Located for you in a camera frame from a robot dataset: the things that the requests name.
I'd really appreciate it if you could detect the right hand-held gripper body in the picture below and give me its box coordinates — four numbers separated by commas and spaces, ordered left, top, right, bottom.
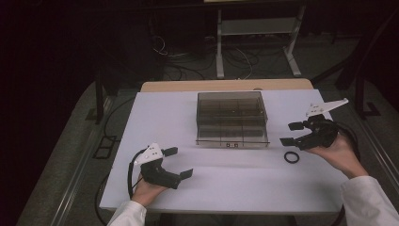
295, 97, 350, 152

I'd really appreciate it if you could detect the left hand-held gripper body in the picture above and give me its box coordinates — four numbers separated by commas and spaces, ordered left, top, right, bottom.
135, 142, 184, 190

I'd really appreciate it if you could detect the black ring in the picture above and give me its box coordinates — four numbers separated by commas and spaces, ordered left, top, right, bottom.
283, 151, 300, 165

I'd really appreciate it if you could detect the smoky clear drawer box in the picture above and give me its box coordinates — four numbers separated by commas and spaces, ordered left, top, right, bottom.
196, 90, 268, 140

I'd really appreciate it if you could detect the person's left hand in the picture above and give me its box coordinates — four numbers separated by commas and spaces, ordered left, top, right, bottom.
131, 173, 169, 208

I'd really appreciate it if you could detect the person's right hand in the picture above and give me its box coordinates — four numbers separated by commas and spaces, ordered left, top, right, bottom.
305, 132, 370, 180

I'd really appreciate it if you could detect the white board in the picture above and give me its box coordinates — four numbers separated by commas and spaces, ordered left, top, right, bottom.
99, 89, 352, 216

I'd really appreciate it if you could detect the dark metal stand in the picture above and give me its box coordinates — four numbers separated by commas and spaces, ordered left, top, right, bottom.
93, 71, 120, 125

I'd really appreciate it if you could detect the white metal stand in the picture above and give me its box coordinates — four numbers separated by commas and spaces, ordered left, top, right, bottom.
215, 5, 307, 79

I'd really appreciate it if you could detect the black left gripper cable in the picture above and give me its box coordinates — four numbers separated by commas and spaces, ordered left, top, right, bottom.
126, 148, 149, 200

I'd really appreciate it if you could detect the black floor cable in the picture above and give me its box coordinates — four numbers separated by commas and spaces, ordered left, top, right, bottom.
94, 180, 111, 226

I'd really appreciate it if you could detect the tangle of floor cables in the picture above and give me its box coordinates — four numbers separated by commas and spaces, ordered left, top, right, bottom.
151, 34, 262, 81

